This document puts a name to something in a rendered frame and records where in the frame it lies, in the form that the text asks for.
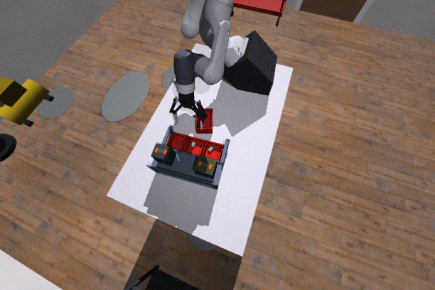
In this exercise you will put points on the red bin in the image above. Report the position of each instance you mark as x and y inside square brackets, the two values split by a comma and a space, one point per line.
[177, 141]
[208, 123]
[199, 146]
[215, 153]

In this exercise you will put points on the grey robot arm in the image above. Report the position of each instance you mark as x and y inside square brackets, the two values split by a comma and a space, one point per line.
[210, 19]

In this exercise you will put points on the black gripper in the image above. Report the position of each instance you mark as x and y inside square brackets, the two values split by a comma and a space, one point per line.
[188, 104]

